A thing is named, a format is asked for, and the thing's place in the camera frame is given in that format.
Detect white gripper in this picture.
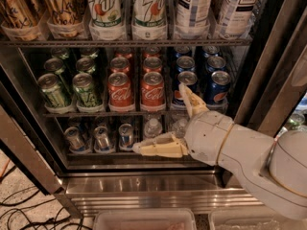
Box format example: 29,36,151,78
132,83,234,166

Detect red coke can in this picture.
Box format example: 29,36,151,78
142,57,162,74
107,72,132,107
141,72,165,106
109,57,130,75

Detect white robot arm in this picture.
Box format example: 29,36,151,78
132,83,307,219

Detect water bottle middle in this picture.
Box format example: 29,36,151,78
172,118,188,138

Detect water bottle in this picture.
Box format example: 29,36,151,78
144,118,162,139
172,118,188,138

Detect blue pepsi can front right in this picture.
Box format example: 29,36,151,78
203,71,231,104

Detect blue pepsi can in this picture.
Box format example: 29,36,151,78
203,71,231,104
172,71,198,105
206,56,226,73
176,56,196,73

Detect blue pepsi can front left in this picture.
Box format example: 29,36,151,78
172,71,198,105

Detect red bull can right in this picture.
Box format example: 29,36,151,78
119,124,134,150

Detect red bull can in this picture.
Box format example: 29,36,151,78
119,124,134,150
94,126,112,152
64,126,85,151

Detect red bull can middle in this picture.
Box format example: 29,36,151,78
94,126,112,152

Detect glass fridge door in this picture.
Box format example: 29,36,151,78
228,0,307,136

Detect green can front right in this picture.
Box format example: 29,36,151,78
73,73,103,107

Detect green can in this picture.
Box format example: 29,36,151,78
73,73,103,107
37,73,72,108
76,57,96,75
43,57,73,91

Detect red bull can left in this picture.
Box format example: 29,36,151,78
64,126,85,151

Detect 7up can right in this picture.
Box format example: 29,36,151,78
132,0,166,28

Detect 7up can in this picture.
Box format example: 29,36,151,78
87,0,122,28
132,0,166,28

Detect green can front left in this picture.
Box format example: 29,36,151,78
37,73,72,108

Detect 7up can left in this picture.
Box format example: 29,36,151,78
87,0,122,28

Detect orange lacroix can right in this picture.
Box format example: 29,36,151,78
44,0,82,37

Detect orange lacroix can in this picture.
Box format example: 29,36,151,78
44,0,82,37
1,0,37,29

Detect orange lacroix can left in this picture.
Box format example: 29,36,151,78
1,0,37,29

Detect water bottle left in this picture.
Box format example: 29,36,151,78
144,118,162,139

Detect clear plastic bin right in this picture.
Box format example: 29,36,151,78
208,206,307,230

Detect clear plastic bin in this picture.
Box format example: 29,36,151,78
208,206,307,230
93,208,197,230

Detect clear plastic bin left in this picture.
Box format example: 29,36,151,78
93,208,197,230

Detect teas tea bottle left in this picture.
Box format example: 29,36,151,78
176,0,211,28

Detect teas tea bottle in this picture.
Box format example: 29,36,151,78
217,0,257,39
176,0,211,28

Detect teas tea bottle right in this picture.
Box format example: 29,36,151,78
217,0,257,39

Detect steel fridge frame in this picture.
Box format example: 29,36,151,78
0,0,292,217

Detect black floor cables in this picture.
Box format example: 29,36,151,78
0,165,94,230

